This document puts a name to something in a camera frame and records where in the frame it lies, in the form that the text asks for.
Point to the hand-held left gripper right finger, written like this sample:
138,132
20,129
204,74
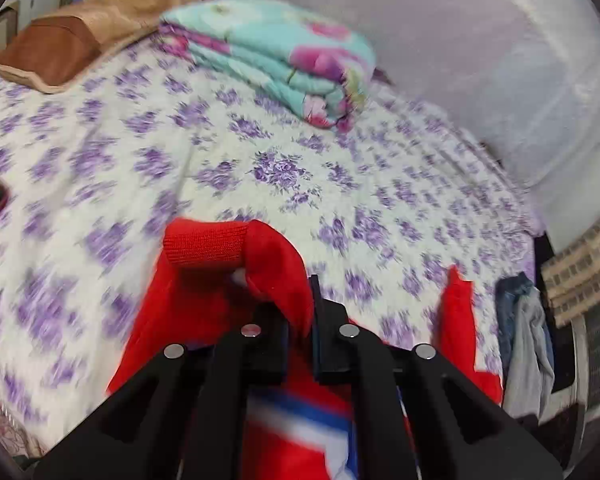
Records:
325,345

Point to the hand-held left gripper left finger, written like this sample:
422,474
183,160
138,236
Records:
270,342

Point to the red sweater with stripes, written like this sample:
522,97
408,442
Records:
215,280

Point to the purple floral bed sheet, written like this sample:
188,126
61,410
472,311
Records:
190,160

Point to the grey and blue clothes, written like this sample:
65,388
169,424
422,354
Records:
525,345

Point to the beige patterned cloth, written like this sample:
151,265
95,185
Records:
582,270

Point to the folded teal floral quilt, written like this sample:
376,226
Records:
280,55

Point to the brown pillow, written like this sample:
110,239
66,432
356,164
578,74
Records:
80,30

